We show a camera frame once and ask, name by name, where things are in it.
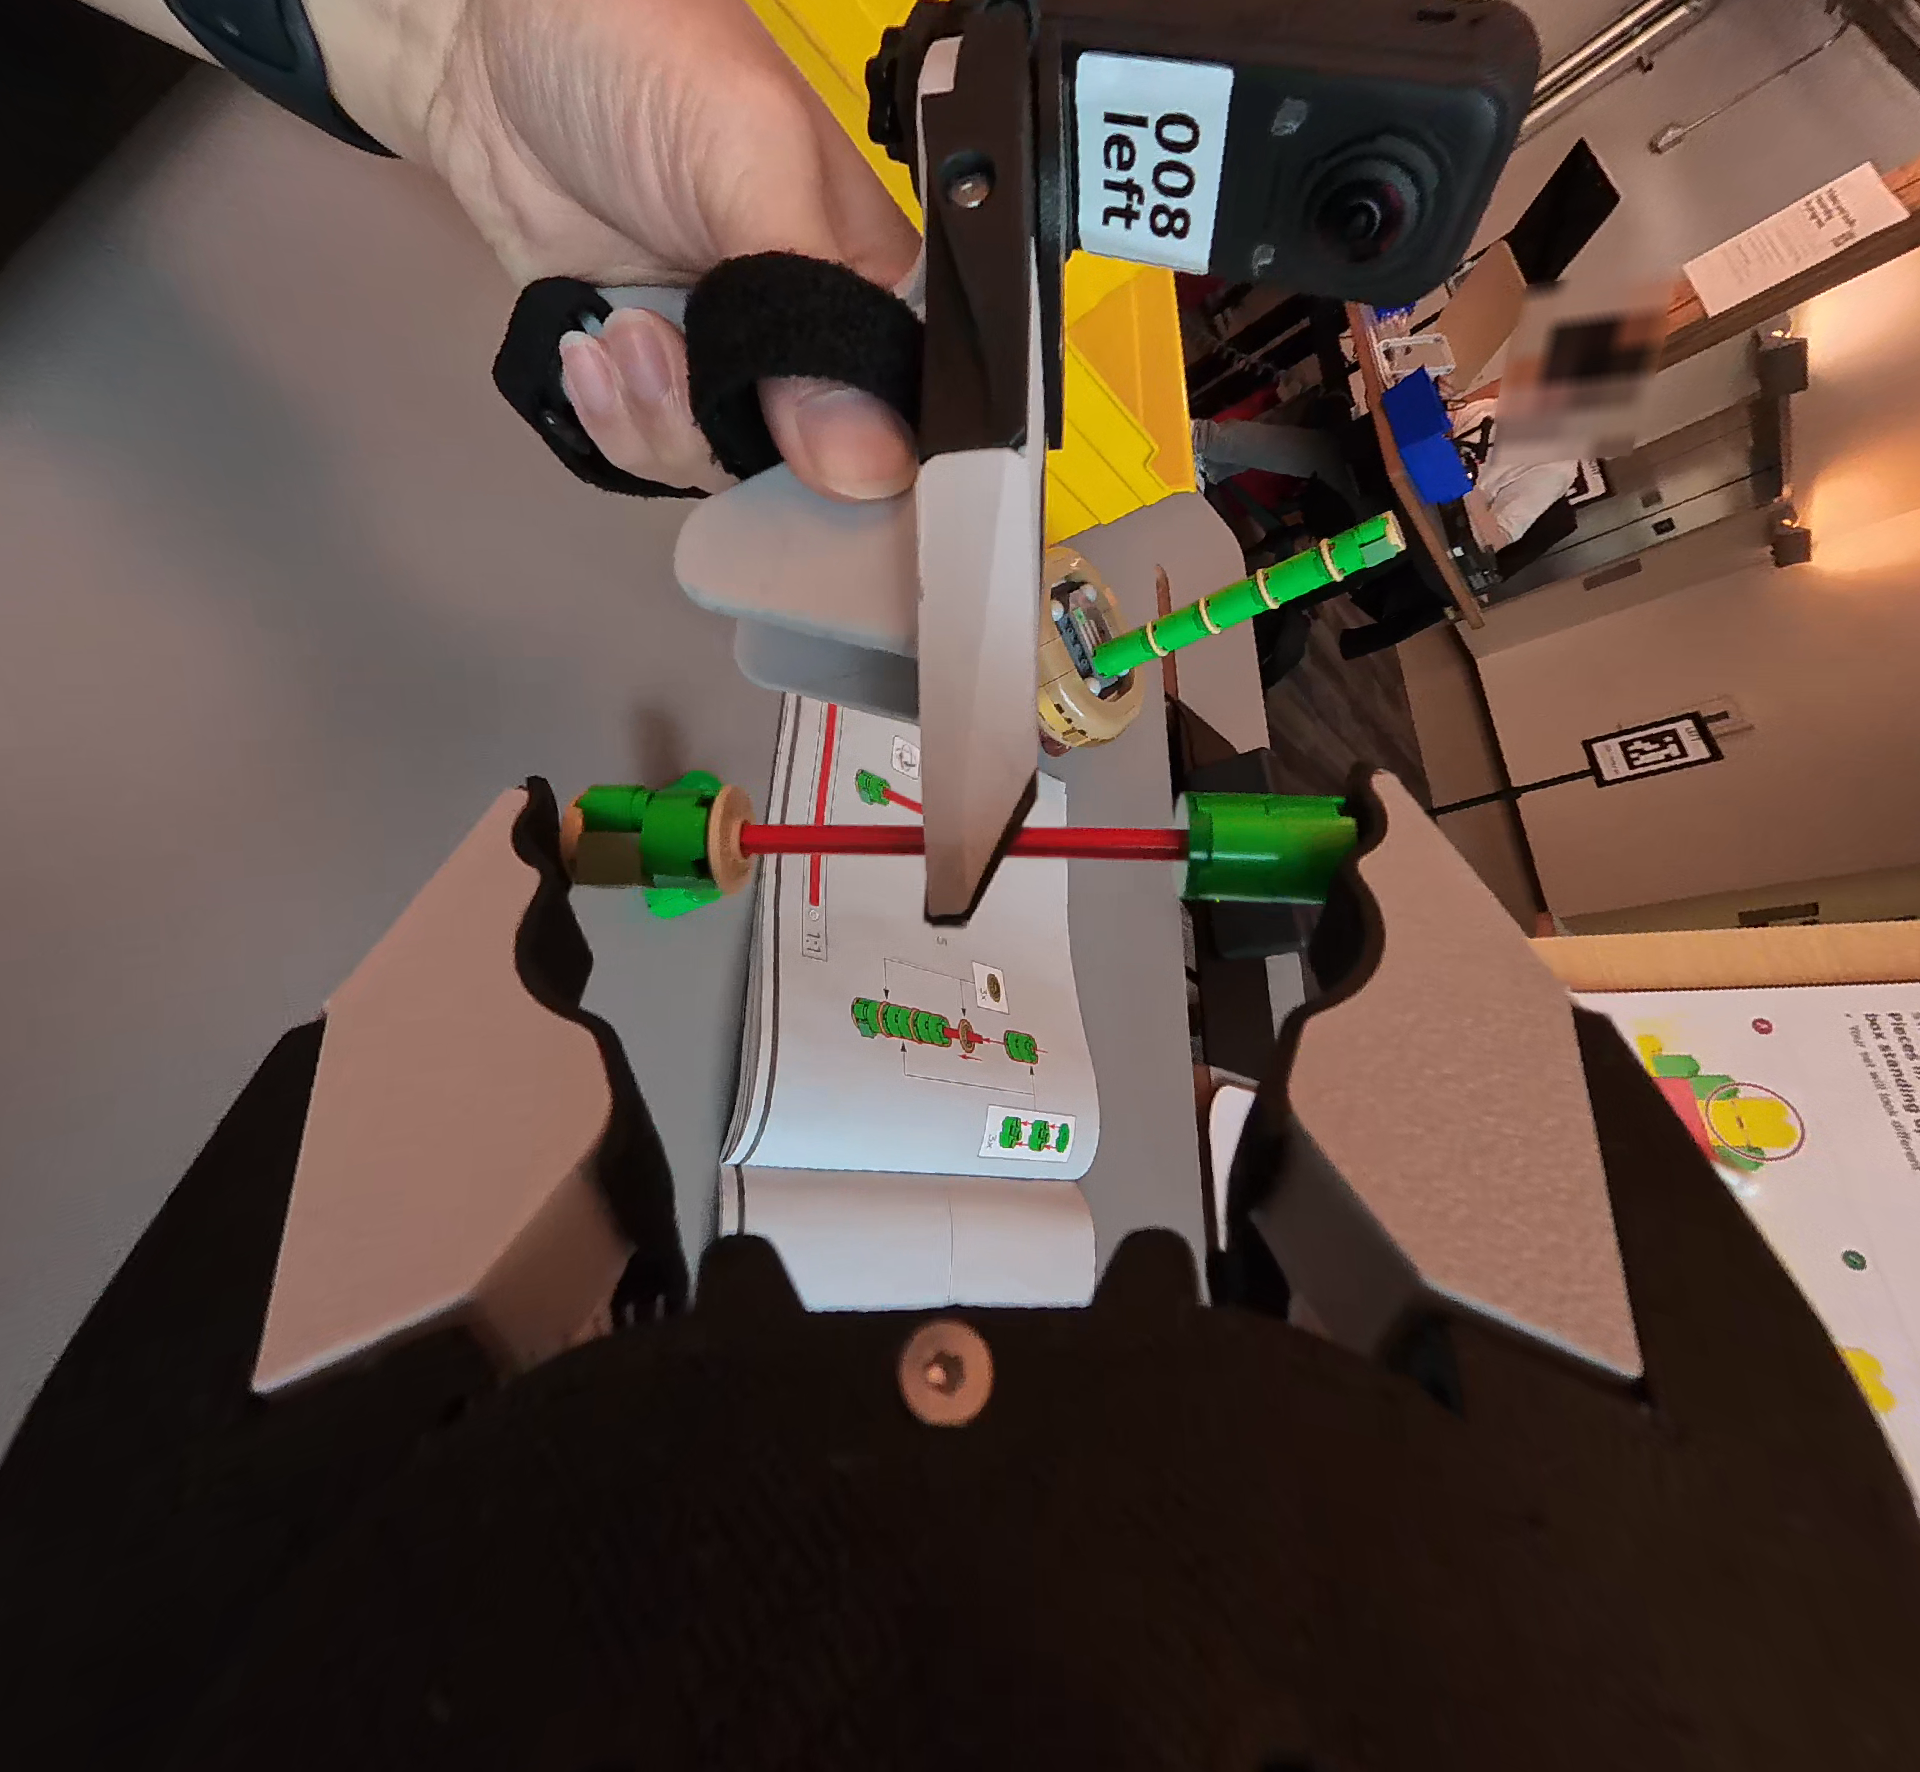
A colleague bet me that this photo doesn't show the person's left hand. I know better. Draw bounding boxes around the person's left hand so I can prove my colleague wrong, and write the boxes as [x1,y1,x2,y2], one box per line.
[286,0,924,506]

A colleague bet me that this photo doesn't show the white colour printed sheet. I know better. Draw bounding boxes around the white colour printed sheet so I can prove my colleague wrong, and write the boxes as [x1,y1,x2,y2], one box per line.
[1568,979,1920,1428]

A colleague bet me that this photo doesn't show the tan toy pot with bamboo stalk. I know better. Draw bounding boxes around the tan toy pot with bamboo stalk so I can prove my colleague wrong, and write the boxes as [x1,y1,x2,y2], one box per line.
[1033,512,1413,757]

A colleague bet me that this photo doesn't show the red toy axle rod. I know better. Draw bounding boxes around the red toy axle rod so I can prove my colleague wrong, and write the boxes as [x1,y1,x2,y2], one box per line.
[734,820,1198,865]

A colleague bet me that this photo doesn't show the marker sign on stand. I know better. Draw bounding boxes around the marker sign on stand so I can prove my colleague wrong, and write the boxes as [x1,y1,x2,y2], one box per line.
[1580,711,1727,789]

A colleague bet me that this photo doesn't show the grey desk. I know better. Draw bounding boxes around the grey desk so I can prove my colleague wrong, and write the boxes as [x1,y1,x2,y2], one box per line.
[0,61,1256,1428]

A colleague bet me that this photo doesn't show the black monitor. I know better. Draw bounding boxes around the black monitor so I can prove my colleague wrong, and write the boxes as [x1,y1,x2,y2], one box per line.
[1504,137,1625,290]

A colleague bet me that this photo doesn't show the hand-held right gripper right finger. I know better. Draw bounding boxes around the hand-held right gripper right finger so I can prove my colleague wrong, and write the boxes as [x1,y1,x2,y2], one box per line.
[1209,764,1652,1414]

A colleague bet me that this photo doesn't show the light wooden table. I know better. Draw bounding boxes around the light wooden table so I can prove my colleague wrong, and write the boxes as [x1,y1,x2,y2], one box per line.
[1526,921,1920,1442]

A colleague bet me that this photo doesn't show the open instruction booklet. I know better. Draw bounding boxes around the open instruction booklet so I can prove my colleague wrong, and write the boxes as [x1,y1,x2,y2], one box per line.
[716,691,1111,1313]

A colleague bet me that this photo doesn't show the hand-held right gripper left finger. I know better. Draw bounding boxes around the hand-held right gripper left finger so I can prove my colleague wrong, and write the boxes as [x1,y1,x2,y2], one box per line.
[247,773,700,1399]

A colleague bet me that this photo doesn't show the blue storage bin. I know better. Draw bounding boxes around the blue storage bin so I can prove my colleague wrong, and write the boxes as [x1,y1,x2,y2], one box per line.
[1378,365,1480,506]

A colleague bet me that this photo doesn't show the long green toy brick cylinder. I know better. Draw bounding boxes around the long green toy brick cylinder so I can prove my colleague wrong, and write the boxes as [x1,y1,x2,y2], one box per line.
[1173,787,1366,906]

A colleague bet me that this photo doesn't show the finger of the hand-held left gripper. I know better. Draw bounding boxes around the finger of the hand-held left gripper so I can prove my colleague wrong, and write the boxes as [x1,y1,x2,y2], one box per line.
[912,440,1049,928]

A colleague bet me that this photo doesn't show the white paper sign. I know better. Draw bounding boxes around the white paper sign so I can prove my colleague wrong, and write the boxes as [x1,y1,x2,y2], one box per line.
[1684,158,1920,323]

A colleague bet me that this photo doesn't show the short green brick with tan disc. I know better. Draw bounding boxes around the short green brick with tan disc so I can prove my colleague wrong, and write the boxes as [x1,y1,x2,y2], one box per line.
[557,769,760,923]

